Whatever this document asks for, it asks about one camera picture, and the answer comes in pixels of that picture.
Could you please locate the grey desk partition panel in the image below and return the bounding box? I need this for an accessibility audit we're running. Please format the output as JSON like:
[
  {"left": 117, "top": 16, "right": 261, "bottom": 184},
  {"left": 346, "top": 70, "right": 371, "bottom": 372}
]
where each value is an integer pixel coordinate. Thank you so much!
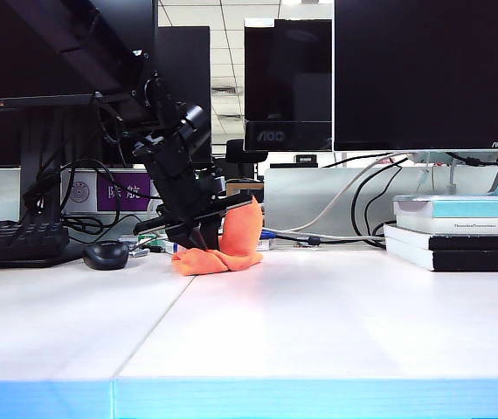
[{"left": 262, "top": 168, "right": 498, "bottom": 239}]

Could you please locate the black book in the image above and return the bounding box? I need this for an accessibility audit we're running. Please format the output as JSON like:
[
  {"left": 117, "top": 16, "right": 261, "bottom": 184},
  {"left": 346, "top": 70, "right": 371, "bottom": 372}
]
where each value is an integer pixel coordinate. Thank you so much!
[
  {"left": 383, "top": 223, "right": 498, "bottom": 253},
  {"left": 385, "top": 237, "right": 498, "bottom": 273}
]

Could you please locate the white book with printed spine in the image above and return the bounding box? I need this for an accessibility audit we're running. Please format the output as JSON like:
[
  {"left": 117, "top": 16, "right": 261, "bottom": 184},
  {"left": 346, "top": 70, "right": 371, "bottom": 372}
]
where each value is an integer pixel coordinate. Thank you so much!
[{"left": 395, "top": 215, "right": 498, "bottom": 237}]

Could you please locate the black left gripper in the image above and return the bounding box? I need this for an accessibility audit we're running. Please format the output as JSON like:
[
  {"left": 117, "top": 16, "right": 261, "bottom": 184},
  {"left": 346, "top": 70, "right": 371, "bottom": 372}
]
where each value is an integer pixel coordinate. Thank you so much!
[{"left": 133, "top": 150, "right": 254, "bottom": 252}]

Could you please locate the large AOC monitor white stand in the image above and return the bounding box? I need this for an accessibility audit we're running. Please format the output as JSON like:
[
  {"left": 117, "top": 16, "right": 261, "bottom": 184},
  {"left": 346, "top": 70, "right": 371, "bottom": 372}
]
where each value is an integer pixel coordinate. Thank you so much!
[{"left": 334, "top": 0, "right": 498, "bottom": 198}]

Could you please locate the black cable bundle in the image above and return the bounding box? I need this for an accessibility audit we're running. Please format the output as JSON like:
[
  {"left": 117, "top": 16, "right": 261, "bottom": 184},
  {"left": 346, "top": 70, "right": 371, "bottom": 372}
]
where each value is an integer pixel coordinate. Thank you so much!
[{"left": 21, "top": 130, "right": 123, "bottom": 237}]

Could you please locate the wooden box frame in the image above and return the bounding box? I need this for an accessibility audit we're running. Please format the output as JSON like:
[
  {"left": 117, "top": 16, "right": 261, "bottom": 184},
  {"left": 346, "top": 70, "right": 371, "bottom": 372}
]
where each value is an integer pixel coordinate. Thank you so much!
[{"left": 225, "top": 182, "right": 266, "bottom": 207}]

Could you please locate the black looped cable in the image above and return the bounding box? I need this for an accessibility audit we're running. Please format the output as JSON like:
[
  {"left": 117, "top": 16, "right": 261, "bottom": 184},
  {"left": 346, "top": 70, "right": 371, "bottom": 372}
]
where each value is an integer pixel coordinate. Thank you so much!
[{"left": 351, "top": 157, "right": 411, "bottom": 251}]

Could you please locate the black computer mouse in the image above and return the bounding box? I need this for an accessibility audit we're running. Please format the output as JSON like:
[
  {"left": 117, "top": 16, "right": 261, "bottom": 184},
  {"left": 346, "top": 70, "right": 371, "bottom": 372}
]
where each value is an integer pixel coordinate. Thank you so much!
[{"left": 82, "top": 241, "right": 130, "bottom": 271}]

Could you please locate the purple name sign holder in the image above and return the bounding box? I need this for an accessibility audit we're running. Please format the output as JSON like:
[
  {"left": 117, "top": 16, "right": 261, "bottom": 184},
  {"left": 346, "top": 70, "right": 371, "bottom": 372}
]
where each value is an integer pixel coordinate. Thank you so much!
[{"left": 62, "top": 168, "right": 163, "bottom": 216}]

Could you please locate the small black AOC monitor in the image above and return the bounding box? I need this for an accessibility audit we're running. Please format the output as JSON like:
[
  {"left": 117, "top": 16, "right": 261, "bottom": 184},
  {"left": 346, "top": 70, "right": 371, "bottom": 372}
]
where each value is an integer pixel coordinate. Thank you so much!
[{"left": 243, "top": 19, "right": 335, "bottom": 154}]

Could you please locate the blue and white box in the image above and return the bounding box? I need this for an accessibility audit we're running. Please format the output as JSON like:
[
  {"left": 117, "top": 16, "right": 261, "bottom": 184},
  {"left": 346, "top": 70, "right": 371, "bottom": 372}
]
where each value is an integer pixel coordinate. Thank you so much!
[{"left": 161, "top": 235, "right": 275, "bottom": 257}]

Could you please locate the black keyboard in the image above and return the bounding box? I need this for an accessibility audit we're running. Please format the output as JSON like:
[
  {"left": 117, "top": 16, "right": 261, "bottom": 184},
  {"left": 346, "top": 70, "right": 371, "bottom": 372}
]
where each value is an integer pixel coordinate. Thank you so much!
[{"left": 0, "top": 220, "right": 72, "bottom": 271}]

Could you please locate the black cable with plug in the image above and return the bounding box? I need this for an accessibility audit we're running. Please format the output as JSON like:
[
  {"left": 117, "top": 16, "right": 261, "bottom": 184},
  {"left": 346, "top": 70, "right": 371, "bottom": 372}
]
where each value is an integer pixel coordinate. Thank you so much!
[{"left": 445, "top": 152, "right": 498, "bottom": 170}]

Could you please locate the teal covered book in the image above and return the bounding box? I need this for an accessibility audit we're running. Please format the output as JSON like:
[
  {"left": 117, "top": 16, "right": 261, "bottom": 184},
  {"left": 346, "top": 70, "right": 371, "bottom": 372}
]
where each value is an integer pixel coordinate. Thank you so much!
[{"left": 393, "top": 195, "right": 498, "bottom": 220}]

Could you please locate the orange microfibre rag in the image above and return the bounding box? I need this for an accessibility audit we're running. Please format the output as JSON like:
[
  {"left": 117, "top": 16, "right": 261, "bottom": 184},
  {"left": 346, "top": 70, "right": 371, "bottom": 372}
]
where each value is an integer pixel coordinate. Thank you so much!
[{"left": 171, "top": 195, "right": 264, "bottom": 277}]

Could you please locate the black office chair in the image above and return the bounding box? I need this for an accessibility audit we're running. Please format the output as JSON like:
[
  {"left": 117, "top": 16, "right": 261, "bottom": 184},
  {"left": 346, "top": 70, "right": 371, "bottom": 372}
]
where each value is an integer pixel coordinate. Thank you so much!
[{"left": 225, "top": 139, "right": 269, "bottom": 180}]

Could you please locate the white cable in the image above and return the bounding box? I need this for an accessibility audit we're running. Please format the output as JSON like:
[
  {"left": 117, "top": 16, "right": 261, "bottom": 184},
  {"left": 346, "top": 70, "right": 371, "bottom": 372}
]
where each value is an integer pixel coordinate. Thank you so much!
[{"left": 270, "top": 152, "right": 412, "bottom": 233}]

